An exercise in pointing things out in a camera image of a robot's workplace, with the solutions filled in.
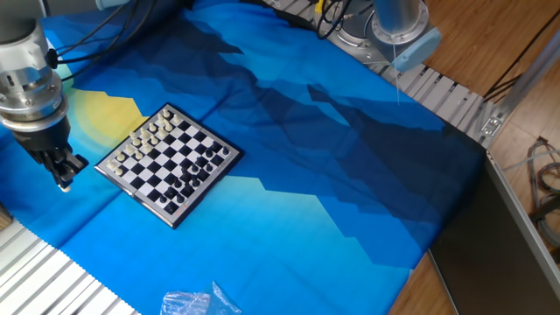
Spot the black white folding chessboard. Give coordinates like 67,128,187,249
94,102,244,230

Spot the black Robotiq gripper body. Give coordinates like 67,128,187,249
10,115,74,153

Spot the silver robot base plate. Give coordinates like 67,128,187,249
313,3,395,67

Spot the aluminium corner bracket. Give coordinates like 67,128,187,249
479,114,504,137

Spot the clear plastic zip bag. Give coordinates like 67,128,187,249
159,281,243,315

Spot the black aluminium framed panel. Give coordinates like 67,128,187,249
427,150,560,315

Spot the grey cable bundle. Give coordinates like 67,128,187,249
502,136,560,250

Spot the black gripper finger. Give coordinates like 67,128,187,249
32,150,66,190
54,147,89,189

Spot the blue mountain print cloth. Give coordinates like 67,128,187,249
0,0,487,315

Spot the black floor cable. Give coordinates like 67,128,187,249
482,8,560,104

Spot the aluminium frame beam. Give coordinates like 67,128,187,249
480,30,560,148

